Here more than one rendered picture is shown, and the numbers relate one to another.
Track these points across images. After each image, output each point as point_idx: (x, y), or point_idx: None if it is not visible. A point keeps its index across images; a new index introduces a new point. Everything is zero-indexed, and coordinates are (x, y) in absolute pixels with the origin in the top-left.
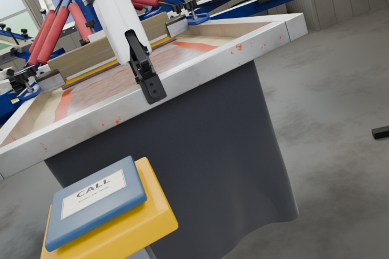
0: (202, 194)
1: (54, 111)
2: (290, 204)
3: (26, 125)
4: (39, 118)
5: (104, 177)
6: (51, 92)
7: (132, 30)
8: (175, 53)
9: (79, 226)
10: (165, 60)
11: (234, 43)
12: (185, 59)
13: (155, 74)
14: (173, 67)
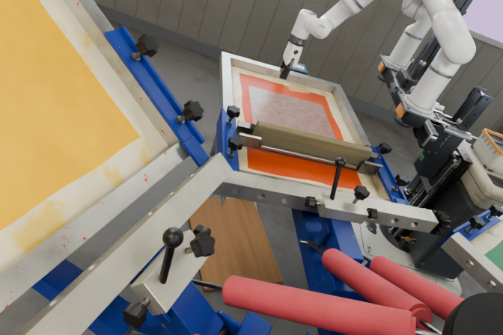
0: None
1: (338, 126)
2: None
3: (344, 114)
4: (348, 130)
5: (296, 67)
6: (378, 192)
7: (289, 58)
8: (260, 114)
9: (299, 63)
10: (269, 110)
11: (251, 60)
12: (260, 96)
13: (281, 63)
14: (269, 95)
